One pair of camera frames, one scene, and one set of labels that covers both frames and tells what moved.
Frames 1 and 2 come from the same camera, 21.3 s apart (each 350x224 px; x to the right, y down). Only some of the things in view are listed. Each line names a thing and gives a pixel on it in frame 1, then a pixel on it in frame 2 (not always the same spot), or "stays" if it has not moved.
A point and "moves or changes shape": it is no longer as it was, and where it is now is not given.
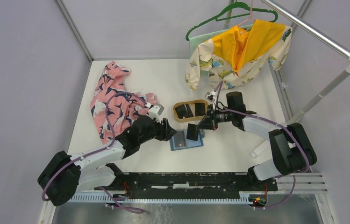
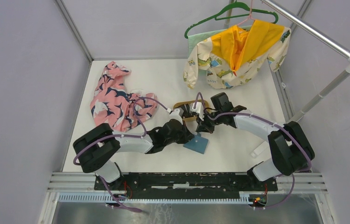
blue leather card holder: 179,140 moves or changes shape
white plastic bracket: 258,150 stays
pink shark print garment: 115,108 stays
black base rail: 125,184 stays
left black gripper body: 156,131 → 182,137
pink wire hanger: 250,17 stays
